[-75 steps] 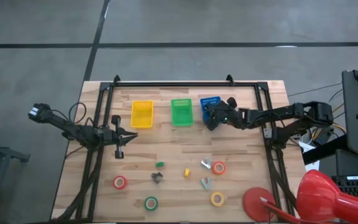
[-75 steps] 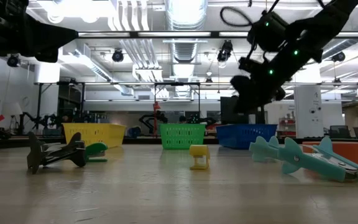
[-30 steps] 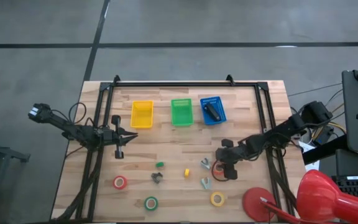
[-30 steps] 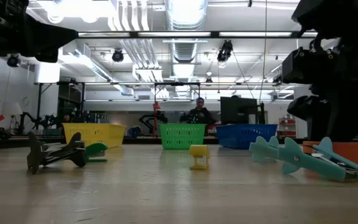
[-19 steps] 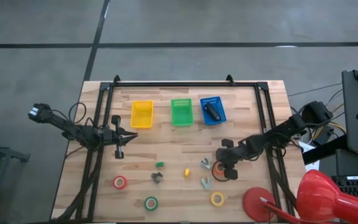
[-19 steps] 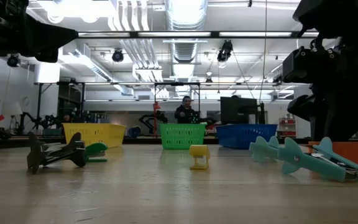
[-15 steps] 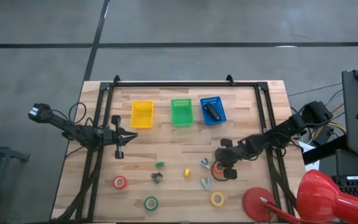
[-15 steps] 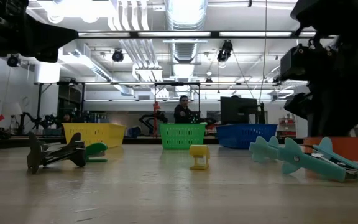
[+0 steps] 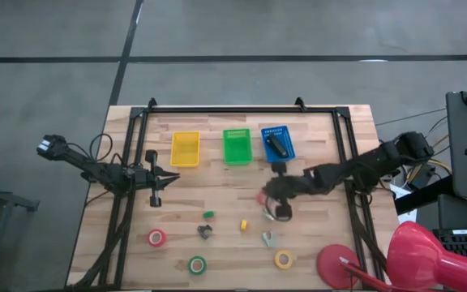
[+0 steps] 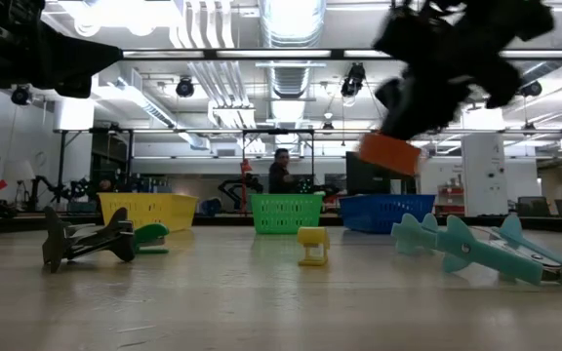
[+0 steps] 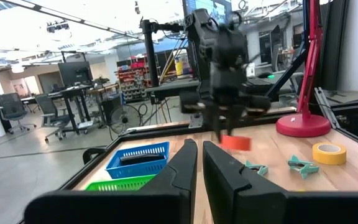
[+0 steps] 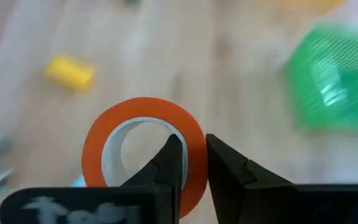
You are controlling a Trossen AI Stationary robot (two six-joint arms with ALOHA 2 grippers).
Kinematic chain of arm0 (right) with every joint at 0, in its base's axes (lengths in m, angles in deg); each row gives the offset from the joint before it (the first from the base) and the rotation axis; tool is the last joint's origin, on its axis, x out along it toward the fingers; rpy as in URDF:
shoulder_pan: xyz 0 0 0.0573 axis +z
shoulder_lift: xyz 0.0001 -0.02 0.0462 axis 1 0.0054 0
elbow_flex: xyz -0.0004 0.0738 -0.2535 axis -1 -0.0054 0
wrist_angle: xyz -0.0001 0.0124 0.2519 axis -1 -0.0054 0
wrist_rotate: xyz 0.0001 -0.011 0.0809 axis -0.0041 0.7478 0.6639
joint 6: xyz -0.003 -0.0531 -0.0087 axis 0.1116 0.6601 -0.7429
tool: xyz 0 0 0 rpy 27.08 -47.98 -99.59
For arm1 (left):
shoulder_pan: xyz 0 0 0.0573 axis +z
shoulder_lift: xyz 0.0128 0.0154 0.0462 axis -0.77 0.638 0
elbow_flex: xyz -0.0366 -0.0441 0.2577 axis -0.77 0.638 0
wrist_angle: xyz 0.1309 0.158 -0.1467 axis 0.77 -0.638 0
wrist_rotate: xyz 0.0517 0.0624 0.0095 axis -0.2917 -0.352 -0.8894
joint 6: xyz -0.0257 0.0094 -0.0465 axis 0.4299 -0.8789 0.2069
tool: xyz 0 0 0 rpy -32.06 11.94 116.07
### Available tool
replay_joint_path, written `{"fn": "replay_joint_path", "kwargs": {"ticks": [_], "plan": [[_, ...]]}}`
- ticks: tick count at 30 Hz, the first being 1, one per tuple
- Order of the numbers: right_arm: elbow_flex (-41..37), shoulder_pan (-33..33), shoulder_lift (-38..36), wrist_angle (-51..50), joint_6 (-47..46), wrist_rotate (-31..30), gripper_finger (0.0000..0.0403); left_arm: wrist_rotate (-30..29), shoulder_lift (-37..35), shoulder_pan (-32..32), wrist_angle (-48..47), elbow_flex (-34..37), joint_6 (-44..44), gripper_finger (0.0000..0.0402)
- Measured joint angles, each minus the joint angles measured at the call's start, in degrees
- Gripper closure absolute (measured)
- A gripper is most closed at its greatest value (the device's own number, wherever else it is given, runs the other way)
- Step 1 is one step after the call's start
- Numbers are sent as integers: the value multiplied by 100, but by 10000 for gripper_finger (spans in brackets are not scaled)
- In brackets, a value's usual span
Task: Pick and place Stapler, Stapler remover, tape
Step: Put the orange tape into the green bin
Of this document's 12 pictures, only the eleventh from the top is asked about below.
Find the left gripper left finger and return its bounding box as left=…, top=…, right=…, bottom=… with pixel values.
left=24, top=138, right=198, bottom=224

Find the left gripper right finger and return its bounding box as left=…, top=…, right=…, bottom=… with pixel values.
left=202, top=140, right=358, bottom=224

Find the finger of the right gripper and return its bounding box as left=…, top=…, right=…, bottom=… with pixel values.
left=228, top=110, right=245, bottom=136
left=209, top=110, right=225, bottom=142

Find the red tape roll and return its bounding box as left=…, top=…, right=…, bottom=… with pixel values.
left=221, top=134, right=252, bottom=152

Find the large yellow tape roll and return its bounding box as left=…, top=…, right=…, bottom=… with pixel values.
left=311, top=142, right=347, bottom=166

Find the black stapler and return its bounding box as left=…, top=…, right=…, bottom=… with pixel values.
left=119, top=152, right=166, bottom=166

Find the blue plastic basket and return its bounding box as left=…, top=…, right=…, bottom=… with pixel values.
left=105, top=141, right=170, bottom=180

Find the green plastic basket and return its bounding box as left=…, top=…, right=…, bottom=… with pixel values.
left=85, top=174, right=157, bottom=192

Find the dark grey side table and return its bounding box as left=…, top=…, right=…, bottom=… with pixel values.
left=144, top=77, right=295, bottom=105

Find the red desk lamp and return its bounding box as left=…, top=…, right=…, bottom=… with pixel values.
left=275, top=0, right=332, bottom=138

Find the black floor fan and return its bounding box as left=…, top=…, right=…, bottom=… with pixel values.
left=109, top=104, right=142, bottom=135

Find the black pole stand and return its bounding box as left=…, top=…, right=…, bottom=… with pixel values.
left=140, top=19, right=186, bottom=88

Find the shelf with parts bins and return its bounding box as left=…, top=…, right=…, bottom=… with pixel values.
left=116, top=60, right=152, bottom=103

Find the black office desk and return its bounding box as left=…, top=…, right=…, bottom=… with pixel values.
left=47, top=84, right=95, bottom=135

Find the grey office chair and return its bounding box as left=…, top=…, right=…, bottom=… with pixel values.
left=34, top=94, right=71, bottom=144
left=0, top=92, right=37, bottom=134

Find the black computer monitor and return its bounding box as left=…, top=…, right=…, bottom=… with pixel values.
left=57, top=61, right=93, bottom=88

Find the large wall screen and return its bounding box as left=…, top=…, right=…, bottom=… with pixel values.
left=183, top=0, right=233, bottom=26

